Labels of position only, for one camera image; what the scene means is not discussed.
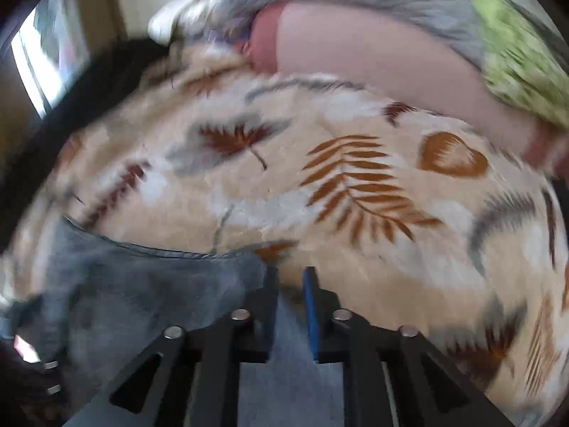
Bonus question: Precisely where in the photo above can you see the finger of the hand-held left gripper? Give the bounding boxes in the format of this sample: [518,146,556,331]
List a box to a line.
[0,342,67,427]

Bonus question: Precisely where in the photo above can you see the white cloth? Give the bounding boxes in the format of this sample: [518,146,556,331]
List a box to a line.
[148,0,187,46]

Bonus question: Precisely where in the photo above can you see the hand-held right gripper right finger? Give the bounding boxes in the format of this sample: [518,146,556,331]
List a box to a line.
[302,267,516,427]

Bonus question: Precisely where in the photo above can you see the pink sofa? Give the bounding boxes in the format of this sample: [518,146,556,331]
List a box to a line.
[242,2,569,174]

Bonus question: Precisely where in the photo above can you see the multicoloured cloth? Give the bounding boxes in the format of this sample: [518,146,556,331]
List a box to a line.
[196,22,254,59]

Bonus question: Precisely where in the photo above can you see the green patterned cloth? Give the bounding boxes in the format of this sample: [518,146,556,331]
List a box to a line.
[449,0,569,130]

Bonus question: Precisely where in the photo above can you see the grey denim jeans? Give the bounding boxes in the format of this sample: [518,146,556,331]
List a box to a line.
[0,217,352,427]

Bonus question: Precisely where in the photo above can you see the leaf print fleece blanket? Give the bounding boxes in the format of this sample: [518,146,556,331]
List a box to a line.
[0,40,569,427]

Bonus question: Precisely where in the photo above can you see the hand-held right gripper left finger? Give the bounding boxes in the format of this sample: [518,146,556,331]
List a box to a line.
[62,266,281,427]

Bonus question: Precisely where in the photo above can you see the window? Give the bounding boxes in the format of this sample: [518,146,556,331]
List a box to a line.
[11,0,90,118]

